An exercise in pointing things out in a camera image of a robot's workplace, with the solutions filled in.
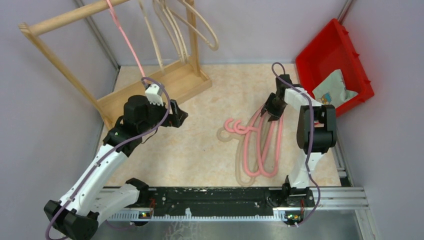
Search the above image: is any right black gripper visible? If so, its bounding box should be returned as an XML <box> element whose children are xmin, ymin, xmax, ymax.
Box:
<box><xmin>261</xmin><ymin>92</ymin><xmax>288</xmax><ymax>122</ymax></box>

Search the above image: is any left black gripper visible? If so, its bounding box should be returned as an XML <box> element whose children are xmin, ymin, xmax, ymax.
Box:
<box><xmin>138</xmin><ymin>96</ymin><xmax>188</xmax><ymax>134</ymax></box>

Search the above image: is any pink plastic hanger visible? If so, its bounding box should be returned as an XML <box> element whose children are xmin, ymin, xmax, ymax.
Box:
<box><xmin>106</xmin><ymin>0</ymin><xmax>150</xmax><ymax>89</ymax></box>

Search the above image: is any beige plastic hanger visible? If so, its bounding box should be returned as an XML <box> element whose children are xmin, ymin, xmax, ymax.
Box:
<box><xmin>137</xmin><ymin>0</ymin><xmax>166</xmax><ymax>74</ymax></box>

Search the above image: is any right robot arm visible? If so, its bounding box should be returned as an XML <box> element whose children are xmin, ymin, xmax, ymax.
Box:
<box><xmin>260</xmin><ymin>74</ymin><xmax>337</xmax><ymax>207</ymax></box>

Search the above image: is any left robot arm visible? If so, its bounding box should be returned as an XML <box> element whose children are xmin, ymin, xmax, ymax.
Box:
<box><xmin>43</xmin><ymin>95</ymin><xmax>189</xmax><ymax>240</ymax></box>

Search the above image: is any pink hanger in pile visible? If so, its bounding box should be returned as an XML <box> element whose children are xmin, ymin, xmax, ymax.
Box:
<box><xmin>224</xmin><ymin>105</ymin><xmax>285</xmax><ymax>178</ymax></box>
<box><xmin>224</xmin><ymin>110</ymin><xmax>284</xmax><ymax>179</ymax></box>

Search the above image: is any wooden hanger rack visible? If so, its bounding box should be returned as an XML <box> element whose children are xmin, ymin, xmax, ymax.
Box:
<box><xmin>18</xmin><ymin>0</ymin><xmax>213</xmax><ymax>132</ymax></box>

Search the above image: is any beige hanger with left hook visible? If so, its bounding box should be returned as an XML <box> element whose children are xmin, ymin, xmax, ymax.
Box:
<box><xmin>216</xmin><ymin>127</ymin><xmax>256</xmax><ymax>188</ymax></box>

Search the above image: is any printed cloth in bin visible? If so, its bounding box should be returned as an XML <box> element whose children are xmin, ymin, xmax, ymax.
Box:
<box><xmin>312</xmin><ymin>69</ymin><xmax>358</xmax><ymax>108</ymax></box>

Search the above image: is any black base bar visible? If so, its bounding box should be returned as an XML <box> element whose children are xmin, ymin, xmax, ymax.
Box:
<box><xmin>131</xmin><ymin>187</ymin><xmax>316</xmax><ymax>217</ymax></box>

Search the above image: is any red plastic bin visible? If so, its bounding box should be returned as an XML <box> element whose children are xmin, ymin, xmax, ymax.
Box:
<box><xmin>295</xmin><ymin>18</ymin><xmax>374</xmax><ymax>117</ymax></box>

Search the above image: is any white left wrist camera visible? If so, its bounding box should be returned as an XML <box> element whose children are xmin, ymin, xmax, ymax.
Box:
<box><xmin>145</xmin><ymin>83</ymin><xmax>165</xmax><ymax>106</ymax></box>

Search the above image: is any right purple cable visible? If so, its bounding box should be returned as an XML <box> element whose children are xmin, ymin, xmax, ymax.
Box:
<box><xmin>271</xmin><ymin>62</ymin><xmax>322</xmax><ymax>228</ymax></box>

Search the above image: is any purple cable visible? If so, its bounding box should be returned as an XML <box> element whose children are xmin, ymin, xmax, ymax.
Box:
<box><xmin>45</xmin><ymin>77</ymin><xmax>172</xmax><ymax>240</ymax></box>
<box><xmin>271</xmin><ymin>62</ymin><xmax>322</xmax><ymax>228</ymax></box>

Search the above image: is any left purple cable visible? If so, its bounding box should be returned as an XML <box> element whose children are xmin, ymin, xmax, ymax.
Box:
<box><xmin>45</xmin><ymin>77</ymin><xmax>172</xmax><ymax>240</ymax></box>

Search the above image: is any aluminium rail frame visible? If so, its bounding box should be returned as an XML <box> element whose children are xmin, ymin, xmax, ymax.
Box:
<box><xmin>59</xmin><ymin>187</ymin><xmax>382</xmax><ymax>240</ymax></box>

